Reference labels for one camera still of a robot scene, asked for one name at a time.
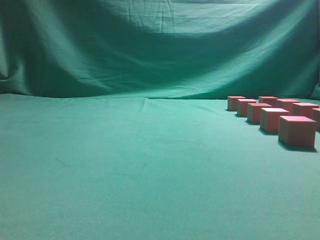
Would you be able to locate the green cloth backdrop and cover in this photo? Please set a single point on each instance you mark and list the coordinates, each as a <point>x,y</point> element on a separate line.
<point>114,122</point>

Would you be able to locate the pink cube column edge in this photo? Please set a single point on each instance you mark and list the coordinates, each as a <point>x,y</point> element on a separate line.
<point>315,115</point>

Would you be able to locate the pink cube column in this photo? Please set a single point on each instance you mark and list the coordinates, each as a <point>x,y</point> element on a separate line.
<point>270,117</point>
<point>254,111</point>
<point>303,109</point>
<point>242,106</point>
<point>270,100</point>
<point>286,103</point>
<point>232,102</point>
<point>297,131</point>

